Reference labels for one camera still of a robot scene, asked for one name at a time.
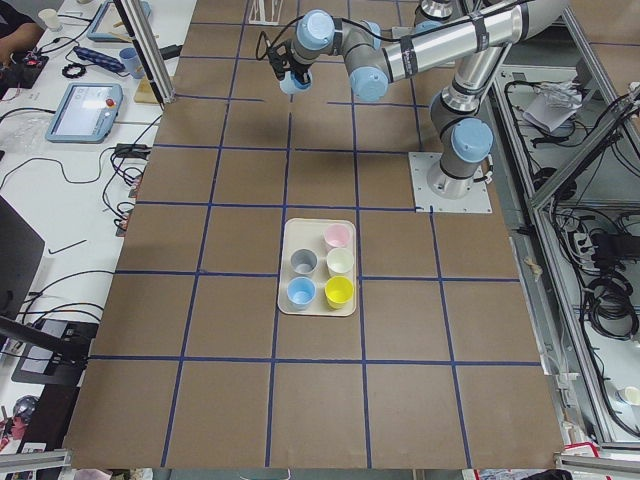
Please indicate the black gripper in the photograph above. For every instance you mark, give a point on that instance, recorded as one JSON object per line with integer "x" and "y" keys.
{"x": 299, "y": 70}

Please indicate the light blue ikea cup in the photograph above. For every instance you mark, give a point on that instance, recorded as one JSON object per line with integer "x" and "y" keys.
{"x": 293, "y": 84}

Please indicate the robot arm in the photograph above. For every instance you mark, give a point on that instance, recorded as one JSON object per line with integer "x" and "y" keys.
{"x": 429, "y": 14}
{"x": 477, "y": 43}

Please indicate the person forearm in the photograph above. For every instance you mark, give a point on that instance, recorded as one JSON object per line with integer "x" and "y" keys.
{"x": 24, "y": 38}

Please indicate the pink cup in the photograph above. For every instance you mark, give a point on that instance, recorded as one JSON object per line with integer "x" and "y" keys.
{"x": 336, "y": 235}

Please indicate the grey cup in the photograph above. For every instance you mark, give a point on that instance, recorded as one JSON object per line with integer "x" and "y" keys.
{"x": 304, "y": 262}

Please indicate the white cup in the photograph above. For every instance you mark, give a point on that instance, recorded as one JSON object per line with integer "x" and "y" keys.
{"x": 340, "y": 262}

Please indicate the blue cup on tray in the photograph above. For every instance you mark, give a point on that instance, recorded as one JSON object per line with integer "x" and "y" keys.
{"x": 301, "y": 292}

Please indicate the yellow cup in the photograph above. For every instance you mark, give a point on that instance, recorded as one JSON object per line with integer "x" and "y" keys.
{"x": 339, "y": 292}

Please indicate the paper cup on desk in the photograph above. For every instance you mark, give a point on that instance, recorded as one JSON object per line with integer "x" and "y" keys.
{"x": 50, "y": 19}

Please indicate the paper cup in cabinet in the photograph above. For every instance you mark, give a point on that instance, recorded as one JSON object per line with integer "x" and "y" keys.
{"x": 629, "y": 395}

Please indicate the wooden stand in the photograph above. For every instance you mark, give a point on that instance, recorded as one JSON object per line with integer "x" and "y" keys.
{"x": 148, "y": 93}

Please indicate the cream plastic tray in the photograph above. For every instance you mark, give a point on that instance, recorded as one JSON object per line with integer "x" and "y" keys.
{"x": 303, "y": 233}

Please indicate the blue mug on desk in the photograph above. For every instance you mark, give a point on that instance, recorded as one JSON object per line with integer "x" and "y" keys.
{"x": 131, "y": 61}

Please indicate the far teach pendant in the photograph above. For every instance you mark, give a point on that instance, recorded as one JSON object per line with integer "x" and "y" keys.
{"x": 107, "y": 25}

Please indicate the teach pendant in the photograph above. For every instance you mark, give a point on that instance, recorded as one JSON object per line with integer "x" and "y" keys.
{"x": 86, "y": 113}
{"x": 107, "y": 25}

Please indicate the near teach pendant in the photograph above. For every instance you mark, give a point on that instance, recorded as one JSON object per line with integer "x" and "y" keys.
{"x": 86, "y": 113}

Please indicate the crumpled white paper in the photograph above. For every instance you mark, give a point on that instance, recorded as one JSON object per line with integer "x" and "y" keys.
{"x": 554, "y": 104}

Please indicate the black monitor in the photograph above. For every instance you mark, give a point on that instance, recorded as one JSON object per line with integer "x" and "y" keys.
{"x": 21, "y": 253}

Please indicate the white wire cup rack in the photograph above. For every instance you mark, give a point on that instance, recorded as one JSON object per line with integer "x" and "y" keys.
{"x": 265, "y": 12}

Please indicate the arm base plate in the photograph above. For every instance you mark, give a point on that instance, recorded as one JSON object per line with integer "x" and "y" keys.
{"x": 434, "y": 192}

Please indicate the aluminium frame post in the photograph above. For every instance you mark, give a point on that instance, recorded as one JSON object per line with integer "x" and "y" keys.
{"x": 138, "y": 27}

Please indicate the black ring part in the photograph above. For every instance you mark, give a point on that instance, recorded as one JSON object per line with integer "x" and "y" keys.
{"x": 74, "y": 70}

